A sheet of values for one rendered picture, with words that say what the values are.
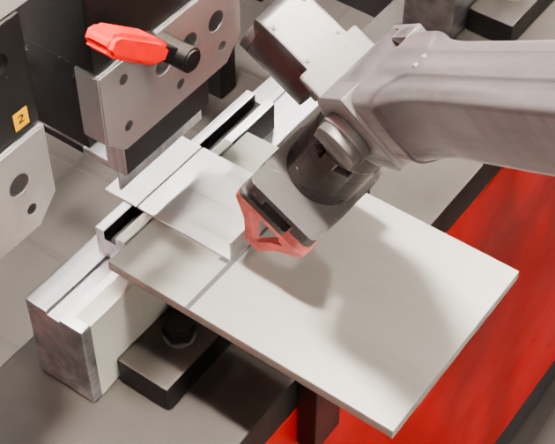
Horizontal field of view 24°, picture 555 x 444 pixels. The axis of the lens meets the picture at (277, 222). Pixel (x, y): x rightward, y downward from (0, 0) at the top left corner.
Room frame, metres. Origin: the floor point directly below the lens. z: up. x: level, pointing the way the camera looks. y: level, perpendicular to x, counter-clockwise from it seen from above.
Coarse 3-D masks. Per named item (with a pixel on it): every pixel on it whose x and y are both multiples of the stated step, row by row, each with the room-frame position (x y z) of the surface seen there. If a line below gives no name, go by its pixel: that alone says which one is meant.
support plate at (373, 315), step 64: (128, 256) 0.65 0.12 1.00; (192, 256) 0.65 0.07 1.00; (256, 256) 0.65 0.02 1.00; (320, 256) 0.65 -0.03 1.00; (384, 256) 0.65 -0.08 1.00; (448, 256) 0.65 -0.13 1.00; (256, 320) 0.59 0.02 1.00; (320, 320) 0.59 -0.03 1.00; (384, 320) 0.59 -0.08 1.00; (448, 320) 0.59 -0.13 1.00; (320, 384) 0.53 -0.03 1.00; (384, 384) 0.53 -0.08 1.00
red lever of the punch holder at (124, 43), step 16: (96, 32) 0.59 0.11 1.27; (112, 32) 0.59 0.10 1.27; (128, 32) 0.60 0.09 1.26; (144, 32) 0.62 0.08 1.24; (96, 48) 0.59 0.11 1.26; (112, 48) 0.58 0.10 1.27; (128, 48) 0.59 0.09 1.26; (144, 48) 0.60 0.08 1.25; (160, 48) 0.62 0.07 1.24; (176, 48) 0.64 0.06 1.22; (192, 48) 0.64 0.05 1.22; (176, 64) 0.63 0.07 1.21; (192, 64) 0.63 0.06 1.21
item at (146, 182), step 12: (180, 144) 0.77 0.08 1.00; (192, 144) 0.77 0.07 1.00; (168, 156) 0.76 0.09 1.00; (180, 156) 0.76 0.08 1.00; (192, 156) 0.76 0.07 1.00; (156, 168) 0.74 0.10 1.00; (168, 168) 0.74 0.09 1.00; (132, 180) 0.73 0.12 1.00; (144, 180) 0.73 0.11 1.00; (156, 180) 0.73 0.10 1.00; (120, 192) 0.71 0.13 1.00; (132, 192) 0.71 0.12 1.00; (144, 192) 0.71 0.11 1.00; (132, 204) 0.70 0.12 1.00
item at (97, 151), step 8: (48, 128) 0.79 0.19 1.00; (56, 136) 0.78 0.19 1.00; (64, 136) 0.78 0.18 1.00; (72, 144) 0.77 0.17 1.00; (80, 144) 0.77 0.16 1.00; (96, 144) 0.77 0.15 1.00; (88, 152) 0.76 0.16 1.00; (96, 152) 0.76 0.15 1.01; (104, 152) 0.76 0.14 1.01; (104, 160) 0.75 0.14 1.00
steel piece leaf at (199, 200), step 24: (192, 168) 0.74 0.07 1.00; (216, 168) 0.74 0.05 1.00; (240, 168) 0.74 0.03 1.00; (168, 192) 0.71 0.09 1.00; (192, 192) 0.71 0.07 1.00; (216, 192) 0.71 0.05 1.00; (168, 216) 0.69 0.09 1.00; (192, 216) 0.69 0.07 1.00; (216, 216) 0.69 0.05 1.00; (240, 216) 0.69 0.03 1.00; (216, 240) 0.66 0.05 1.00; (240, 240) 0.65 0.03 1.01
